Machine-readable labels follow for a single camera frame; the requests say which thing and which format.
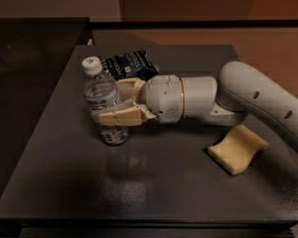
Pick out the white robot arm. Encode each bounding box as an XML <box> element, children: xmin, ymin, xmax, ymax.
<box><xmin>91</xmin><ymin>61</ymin><xmax>298</xmax><ymax>154</ymax></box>

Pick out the yellow curved sponge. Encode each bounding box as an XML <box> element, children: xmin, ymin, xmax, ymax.
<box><xmin>208</xmin><ymin>125</ymin><xmax>269</xmax><ymax>176</ymax></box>

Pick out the blue snack bag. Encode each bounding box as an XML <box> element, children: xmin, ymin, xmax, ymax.
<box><xmin>101</xmin><ymin>50</ymin><xmax>159</xmax><ymax>80</ymax></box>

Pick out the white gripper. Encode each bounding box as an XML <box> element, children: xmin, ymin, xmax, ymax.
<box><xmin>92</xmin><ymin>74</ymin><xmax>184</xmax><ymax>127</ymax></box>

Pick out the clear plastic water bottle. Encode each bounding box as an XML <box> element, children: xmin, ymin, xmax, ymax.
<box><xmin>81</xmin><ymin>57</ymin><xmax>129</xmax><ymax>146</ymax></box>

